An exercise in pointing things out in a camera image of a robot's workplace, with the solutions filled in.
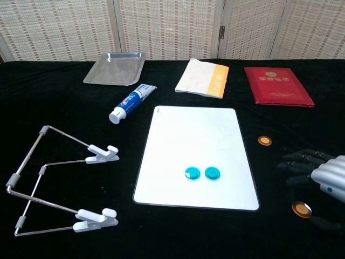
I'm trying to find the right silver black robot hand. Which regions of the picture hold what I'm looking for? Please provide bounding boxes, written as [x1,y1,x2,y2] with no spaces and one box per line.
[276,149,345,233]

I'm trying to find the teal disc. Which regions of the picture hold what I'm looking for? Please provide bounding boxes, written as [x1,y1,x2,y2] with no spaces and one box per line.
[184,166,201,181]
[204,166,222,180]

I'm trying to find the white rectangular board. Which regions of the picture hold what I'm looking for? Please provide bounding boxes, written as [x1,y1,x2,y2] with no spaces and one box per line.
[132,105,260,212]

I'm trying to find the red certificate folder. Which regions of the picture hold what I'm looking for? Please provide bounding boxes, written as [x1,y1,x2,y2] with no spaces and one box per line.
[244,66,315,108]

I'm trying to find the white yellow notepad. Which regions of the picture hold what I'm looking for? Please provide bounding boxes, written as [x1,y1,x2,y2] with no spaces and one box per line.
[174,58,230,99]

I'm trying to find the blue white toothpaste tube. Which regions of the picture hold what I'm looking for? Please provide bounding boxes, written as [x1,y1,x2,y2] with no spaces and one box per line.
[108,83,158,125]

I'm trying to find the woven bamboo folding screen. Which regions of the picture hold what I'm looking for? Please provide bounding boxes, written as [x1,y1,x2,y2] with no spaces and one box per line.
[0,0,345,63]

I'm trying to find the rectangular metal tray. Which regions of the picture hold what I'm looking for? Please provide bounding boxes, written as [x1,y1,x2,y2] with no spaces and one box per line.
[82,51,147,86]

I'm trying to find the black tablecloth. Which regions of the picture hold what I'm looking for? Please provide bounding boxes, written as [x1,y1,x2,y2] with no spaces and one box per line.
[0,58,345,259]

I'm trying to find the wire book stand white clips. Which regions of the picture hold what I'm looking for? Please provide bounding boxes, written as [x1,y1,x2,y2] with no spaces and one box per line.
[5,125,120,237]

